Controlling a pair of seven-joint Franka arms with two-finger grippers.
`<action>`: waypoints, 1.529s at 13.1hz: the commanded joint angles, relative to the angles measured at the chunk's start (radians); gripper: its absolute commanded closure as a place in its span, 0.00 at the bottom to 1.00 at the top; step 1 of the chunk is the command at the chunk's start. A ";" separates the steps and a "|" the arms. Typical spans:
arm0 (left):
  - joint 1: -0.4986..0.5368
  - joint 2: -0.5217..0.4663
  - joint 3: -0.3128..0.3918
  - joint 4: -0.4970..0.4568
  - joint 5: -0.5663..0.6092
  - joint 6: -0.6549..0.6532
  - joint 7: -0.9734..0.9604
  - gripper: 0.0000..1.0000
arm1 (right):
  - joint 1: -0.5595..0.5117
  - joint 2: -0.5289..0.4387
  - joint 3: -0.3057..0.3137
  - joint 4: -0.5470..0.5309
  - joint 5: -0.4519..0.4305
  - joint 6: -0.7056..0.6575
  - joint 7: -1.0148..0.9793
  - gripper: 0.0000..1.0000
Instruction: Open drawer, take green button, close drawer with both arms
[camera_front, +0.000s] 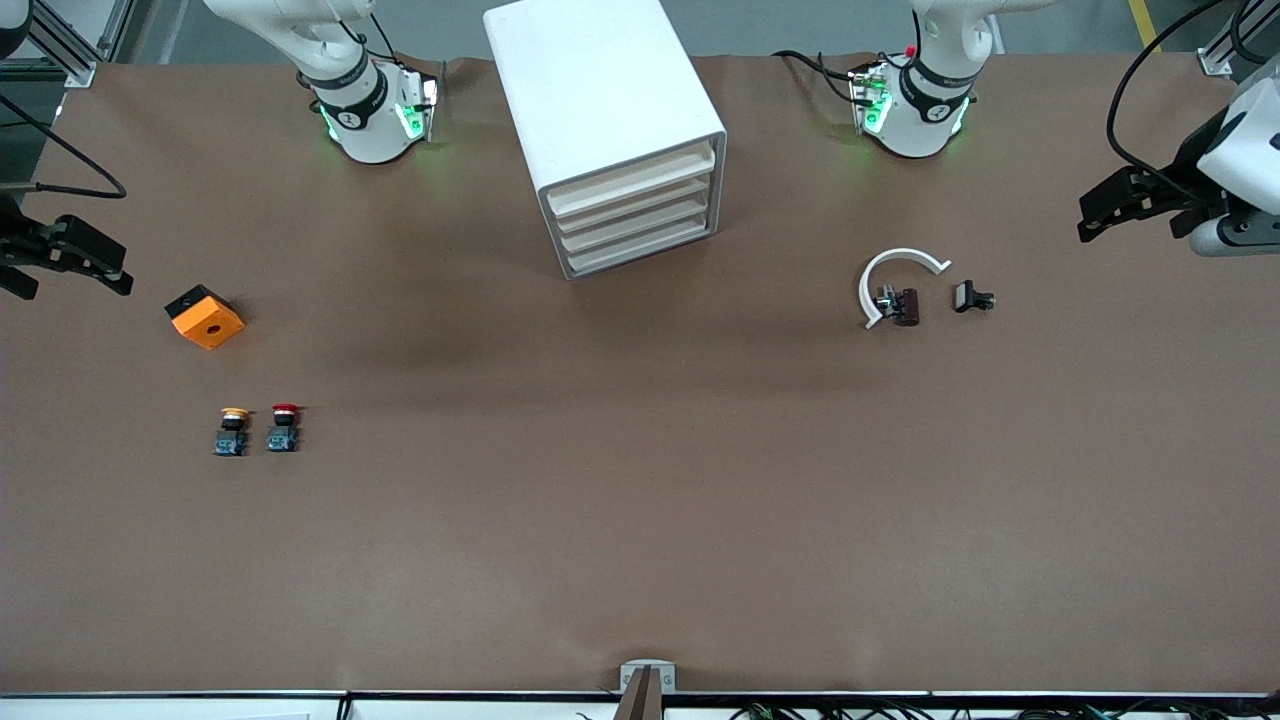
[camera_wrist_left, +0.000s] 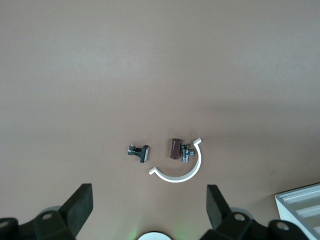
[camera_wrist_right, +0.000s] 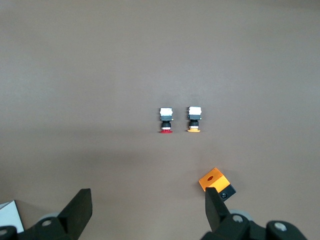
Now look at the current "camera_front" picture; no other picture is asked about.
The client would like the cream plastic drawer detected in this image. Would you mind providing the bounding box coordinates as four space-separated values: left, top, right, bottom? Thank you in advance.
553 170 717 238
560 193 717 258
566 215 719 278
548 143 717 218

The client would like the brown electrical component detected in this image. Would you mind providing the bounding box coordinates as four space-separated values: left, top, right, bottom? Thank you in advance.
875 285 921 328

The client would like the yellow push button switch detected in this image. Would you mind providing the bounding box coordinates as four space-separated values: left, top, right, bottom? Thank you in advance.
213 406 251 458

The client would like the orange box with round hole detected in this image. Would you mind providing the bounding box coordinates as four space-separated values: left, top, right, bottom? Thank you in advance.
164 284 246 351

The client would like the red push button switch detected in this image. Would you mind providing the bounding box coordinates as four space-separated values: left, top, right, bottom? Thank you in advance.
266 402 303 453

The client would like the grey metal mount bracket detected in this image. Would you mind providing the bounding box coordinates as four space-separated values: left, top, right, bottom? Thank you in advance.
615 660 677 720

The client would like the brown table cover mat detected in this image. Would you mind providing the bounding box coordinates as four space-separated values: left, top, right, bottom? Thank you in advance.
0 52 1280 696

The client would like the black base power cable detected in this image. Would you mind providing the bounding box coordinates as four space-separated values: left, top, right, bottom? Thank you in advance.
772 48 863 83

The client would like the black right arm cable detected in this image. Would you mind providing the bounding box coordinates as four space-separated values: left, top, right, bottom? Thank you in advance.
0 95 128 199

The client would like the white curved plastic clip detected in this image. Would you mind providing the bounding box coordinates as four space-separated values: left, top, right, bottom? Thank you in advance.
858 247 953 331

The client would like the aluminium frame profile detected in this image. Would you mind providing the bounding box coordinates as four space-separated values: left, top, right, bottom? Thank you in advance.
1198 0 1263 79
25 0 101 89

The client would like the white drawer cabinet shell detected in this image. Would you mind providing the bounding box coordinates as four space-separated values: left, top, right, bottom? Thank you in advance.
483 0 729 281

